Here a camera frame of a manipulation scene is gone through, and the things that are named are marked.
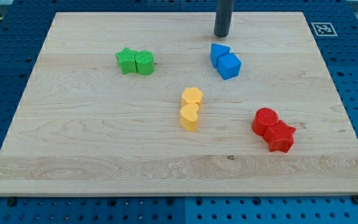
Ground light wooden board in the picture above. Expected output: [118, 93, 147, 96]
[0, 12, 358, 197]

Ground green star block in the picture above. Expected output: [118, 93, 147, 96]
[115, 47, 137, 75]

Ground green rounded block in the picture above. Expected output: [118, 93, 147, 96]
[135, 50, 155, 75]

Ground red cylinder block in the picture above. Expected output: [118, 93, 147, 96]
[252, 108, 278, 136]

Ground yellow heart block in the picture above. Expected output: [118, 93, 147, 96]
[180, 103, 200, 132]

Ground red star block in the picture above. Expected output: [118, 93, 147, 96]
[263, 120, 296, 153]

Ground blue cube block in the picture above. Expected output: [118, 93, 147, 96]
[217, 53, 241, 80]

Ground blue triangle block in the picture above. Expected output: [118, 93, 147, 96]
[209, 43, 230, 68]

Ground white fiducial marker tag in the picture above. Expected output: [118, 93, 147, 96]
[311, 22, 337, 37]

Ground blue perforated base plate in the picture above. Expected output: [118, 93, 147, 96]
[0, 1, 358, 223]

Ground yellow hexagon block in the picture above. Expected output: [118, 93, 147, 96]
[181, 87, 204, 109]

